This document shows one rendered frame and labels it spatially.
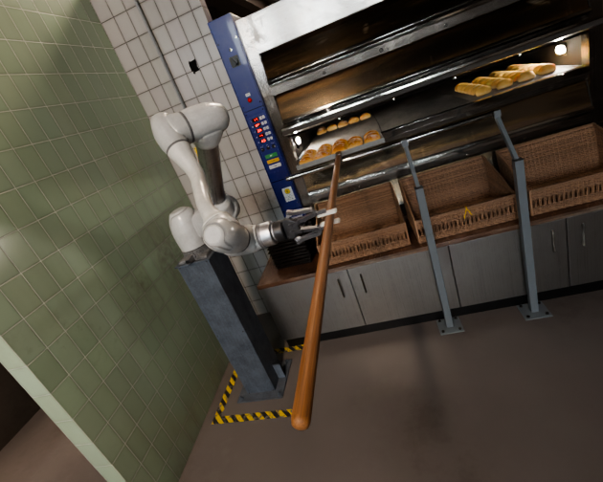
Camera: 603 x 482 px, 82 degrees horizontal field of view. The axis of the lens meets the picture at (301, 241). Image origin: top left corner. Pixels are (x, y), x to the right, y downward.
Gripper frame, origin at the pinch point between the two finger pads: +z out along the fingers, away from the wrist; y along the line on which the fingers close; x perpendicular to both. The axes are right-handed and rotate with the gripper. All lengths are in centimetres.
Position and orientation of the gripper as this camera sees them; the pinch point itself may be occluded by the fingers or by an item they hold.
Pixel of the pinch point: (328, 217)
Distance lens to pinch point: 122.4
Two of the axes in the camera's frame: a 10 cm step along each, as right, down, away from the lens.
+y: 3.2, 8.7, 3.8
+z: 9.4, -2.4, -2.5
